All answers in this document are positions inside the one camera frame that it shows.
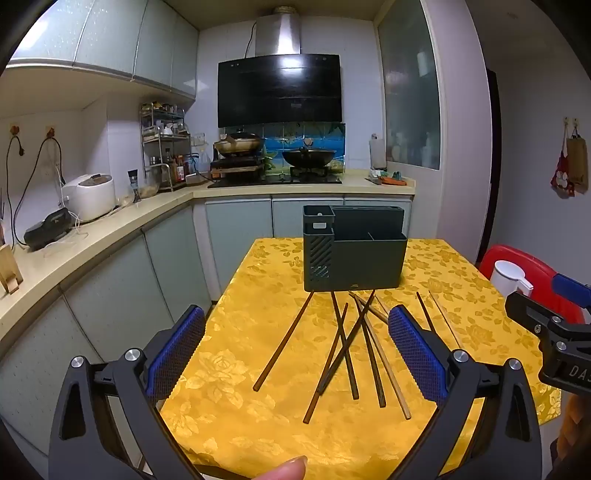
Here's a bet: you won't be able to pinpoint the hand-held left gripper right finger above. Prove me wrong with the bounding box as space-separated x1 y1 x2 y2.
388 305 543 480

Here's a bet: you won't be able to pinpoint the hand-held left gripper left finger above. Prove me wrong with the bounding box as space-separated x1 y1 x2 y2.
48 305 206 480

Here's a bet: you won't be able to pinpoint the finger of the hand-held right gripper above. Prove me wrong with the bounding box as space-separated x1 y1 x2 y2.
505 292 591 356
553 273 591 309

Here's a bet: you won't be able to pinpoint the dark wooden chopstick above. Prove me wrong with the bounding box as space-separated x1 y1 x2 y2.
353 294 387 408
252 291 315 392
331 291 360 401
416 291 435 334
302 302 349 424

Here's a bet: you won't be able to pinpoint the black patterned chopstick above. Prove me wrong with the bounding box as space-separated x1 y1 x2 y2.
317 290 377 394

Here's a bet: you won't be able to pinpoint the dark green utensil holder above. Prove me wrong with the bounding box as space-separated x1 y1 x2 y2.
302 204 409 293

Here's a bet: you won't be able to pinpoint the person's right hand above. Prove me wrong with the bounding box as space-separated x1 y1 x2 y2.
556 394 591 457

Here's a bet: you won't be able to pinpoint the person's left hand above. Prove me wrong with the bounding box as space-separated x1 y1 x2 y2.
259 456 308 480

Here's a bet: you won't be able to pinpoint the white plastic cup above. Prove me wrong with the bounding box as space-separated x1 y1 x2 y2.
489 260 534 297

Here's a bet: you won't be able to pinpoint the red plastic chair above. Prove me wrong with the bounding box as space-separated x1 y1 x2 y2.
479 244 587 326

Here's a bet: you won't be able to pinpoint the yellow floral tablecloth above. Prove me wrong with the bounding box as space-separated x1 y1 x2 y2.
158 237 563 478

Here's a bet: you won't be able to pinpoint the red printed hanging bag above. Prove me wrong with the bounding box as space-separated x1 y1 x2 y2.
550 137 576 198

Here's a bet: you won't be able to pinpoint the brown hanging bag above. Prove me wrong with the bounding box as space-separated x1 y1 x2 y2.
566 129 590 195

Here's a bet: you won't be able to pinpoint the beige kitchen countertop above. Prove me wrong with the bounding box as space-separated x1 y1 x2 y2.
0 168 416 344

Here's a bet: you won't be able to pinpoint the white rice cooker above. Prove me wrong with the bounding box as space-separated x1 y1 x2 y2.
61 174 116 223

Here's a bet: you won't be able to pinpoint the orange and green object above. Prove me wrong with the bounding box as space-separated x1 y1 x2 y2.
367 170 408 186

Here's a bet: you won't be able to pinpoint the black countertop appliance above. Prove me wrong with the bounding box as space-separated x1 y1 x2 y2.
23 208 79 252

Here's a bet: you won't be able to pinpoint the wooden stand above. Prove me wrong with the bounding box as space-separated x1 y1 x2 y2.
0 244 24 295

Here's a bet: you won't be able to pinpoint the black induction cooker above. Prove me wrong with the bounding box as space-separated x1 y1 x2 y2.
210 156 265 178

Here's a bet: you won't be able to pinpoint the black gas stove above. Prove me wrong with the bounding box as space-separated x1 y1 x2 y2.
208 167 343 189

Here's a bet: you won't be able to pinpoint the white plastic jug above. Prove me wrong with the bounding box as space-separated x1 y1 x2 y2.
369 134 387 171

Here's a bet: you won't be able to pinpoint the golden pan with lid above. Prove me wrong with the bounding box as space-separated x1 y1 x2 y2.
213 130 263 156

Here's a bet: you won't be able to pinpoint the metal spice rack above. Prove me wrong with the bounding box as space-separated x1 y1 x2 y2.
140 102 191 192

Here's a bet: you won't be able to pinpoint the black wok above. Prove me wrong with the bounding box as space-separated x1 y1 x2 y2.
281 146 337 169

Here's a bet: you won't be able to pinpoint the frosted glass window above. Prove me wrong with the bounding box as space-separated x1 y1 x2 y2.
378 0 441 171

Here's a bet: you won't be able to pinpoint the black range hood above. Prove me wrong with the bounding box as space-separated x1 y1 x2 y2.
217 6 343 129

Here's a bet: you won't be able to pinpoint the dark door frame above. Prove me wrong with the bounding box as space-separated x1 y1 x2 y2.
485 68 503 266

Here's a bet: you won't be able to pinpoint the black power cable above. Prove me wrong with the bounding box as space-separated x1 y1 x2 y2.
13 124 64 247
4 124 25 245

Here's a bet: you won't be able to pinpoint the grey wall cabinets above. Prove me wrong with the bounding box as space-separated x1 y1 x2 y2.
7 0 200 101

